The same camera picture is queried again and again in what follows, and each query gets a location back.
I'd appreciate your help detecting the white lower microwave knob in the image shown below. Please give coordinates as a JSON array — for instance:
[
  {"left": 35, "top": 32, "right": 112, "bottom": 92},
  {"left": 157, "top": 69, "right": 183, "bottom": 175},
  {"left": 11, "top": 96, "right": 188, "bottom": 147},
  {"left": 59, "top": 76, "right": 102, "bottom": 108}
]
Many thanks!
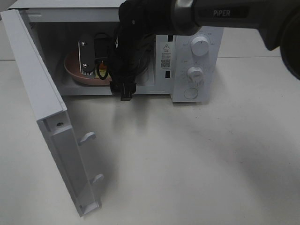
[{"left": 187, "top": 67, "right": 203, "bottom": 83}]

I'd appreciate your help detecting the toy sandwich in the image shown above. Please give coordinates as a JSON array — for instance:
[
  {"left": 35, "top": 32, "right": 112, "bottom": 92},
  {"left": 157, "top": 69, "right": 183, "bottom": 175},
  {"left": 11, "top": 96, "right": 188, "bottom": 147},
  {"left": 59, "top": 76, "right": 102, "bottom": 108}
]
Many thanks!
[{"left": 95, "top": 61, "right": 109, "bottom": 80}]

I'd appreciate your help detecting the white warning label sticker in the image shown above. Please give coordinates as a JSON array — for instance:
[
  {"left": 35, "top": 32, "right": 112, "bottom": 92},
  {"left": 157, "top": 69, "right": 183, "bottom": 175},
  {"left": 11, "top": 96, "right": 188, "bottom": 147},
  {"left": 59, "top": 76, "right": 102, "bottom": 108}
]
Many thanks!
[{"left": 158, "top": 42, "right": 173, "bottom": 70}]

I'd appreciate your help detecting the white upper microwave knob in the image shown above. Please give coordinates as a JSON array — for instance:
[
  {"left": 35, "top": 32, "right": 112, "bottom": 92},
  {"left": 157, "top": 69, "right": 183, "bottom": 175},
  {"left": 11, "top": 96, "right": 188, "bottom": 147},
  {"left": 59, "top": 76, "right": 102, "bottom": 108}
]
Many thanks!
[{"left": 191, "top": 36, "right": 210, "bottom": 56}]

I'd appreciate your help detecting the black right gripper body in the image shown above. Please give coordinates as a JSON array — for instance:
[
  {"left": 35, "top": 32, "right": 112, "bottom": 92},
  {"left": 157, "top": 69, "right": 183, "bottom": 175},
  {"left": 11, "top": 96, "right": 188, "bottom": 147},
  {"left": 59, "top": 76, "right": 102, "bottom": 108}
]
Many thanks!
[{"left": 94, "top": 33, "right": 138, "bottom": 101}]

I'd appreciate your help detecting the round white door button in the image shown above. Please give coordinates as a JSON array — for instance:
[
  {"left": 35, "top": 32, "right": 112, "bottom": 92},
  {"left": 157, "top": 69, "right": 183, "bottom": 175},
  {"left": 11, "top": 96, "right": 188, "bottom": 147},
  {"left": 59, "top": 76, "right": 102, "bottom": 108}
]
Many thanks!
[{"left": 184, "top": 88, "right": 198, "bottom": 99}]

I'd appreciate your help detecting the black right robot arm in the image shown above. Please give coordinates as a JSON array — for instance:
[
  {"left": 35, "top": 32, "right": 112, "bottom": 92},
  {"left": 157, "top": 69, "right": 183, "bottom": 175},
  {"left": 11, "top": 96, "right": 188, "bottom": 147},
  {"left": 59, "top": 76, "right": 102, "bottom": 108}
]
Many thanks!
[{"left": 107, "top": 0, "right": 300, "bottom": 100}]

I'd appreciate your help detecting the white microwave knob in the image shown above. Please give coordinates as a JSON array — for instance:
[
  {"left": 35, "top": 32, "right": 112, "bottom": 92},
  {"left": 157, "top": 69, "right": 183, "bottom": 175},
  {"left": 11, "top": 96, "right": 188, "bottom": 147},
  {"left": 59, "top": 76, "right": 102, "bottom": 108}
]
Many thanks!
[
  {"left": 187, "top": 67, "right": 203, "bottom": 83},
  {"left": 191, "top": 36, "right": 210, "bottom": 56}
]

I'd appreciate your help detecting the white microwave oven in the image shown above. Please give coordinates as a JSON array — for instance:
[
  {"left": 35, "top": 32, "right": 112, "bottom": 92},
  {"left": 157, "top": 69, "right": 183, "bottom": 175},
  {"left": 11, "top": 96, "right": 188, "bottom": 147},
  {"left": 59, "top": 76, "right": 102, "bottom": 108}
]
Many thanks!
[{"left": 6, "top": 0, "right": 223, "bottom": 102}]

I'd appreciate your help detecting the pink plate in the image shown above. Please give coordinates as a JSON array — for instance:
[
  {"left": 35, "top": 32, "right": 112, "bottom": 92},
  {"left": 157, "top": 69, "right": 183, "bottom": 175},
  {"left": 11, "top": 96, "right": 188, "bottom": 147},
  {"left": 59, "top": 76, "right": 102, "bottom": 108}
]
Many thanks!
[{"left": 64, "top": 51, "right": 111, "bottom": 86}]

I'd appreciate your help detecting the white microwave door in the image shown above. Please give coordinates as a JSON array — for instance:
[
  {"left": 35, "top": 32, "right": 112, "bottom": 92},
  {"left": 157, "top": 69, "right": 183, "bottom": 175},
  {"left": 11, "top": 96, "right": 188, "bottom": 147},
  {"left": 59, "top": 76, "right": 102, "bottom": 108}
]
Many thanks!
[{"left": 1, "top": 9, "right": 99, "bottom": 217}]

